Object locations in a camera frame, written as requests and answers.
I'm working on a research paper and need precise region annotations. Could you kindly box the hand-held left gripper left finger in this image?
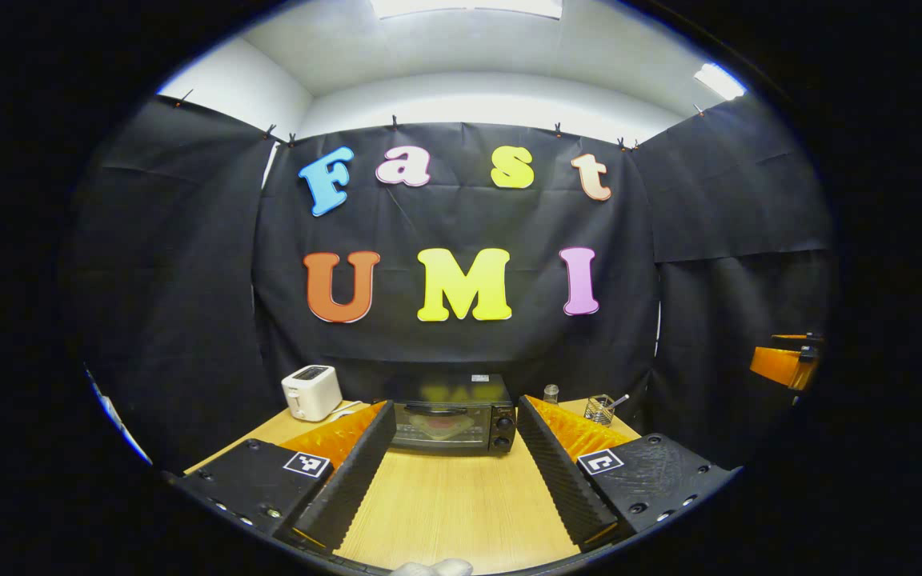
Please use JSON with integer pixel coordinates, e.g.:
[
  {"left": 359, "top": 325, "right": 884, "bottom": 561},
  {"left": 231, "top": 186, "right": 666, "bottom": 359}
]
[{"left": 175, "top": 400, "right": 398, "bottom": 554}]

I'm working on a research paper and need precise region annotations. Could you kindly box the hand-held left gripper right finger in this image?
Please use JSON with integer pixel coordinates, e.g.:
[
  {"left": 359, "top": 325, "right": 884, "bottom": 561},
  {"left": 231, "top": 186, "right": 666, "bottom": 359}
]
[{"left": 515, "top": 394, "right": 742, "bottom": 553}]

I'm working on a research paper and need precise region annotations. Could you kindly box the black electric oven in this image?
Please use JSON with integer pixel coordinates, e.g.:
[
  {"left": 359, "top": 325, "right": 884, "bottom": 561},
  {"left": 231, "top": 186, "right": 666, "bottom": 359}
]
[{"left": 391, "top": 374, "right": 519, "bottom": 457}]

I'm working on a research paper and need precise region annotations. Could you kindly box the white toaster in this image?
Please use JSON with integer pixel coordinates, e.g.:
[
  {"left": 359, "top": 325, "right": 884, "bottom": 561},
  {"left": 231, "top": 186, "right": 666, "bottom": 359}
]
[{"left": 281, "top": 365, "right": 343, "bottom": 422}]

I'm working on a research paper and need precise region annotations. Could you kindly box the ceiling light panel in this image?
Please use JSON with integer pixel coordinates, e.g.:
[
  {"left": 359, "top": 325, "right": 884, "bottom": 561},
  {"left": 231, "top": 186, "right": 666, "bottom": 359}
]
[
  {"left": 371, "top": 0, "right": 564, "bottom": 20},
  {"left": 693, "top": 62, "right": 748, "bottom": 101}
]

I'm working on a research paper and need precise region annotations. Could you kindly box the black backdrop cloth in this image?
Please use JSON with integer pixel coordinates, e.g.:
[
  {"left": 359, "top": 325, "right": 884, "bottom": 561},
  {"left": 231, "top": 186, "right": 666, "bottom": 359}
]
[{"left": 61, "top": 90, "right": 838, "bottom": 473}]

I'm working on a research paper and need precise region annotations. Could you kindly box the row of black cloth clips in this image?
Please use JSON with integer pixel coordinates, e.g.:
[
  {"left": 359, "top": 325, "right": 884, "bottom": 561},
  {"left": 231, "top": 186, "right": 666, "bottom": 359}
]
[{"left": 174, "top": 90, "right": 706, "bottom": 151}]

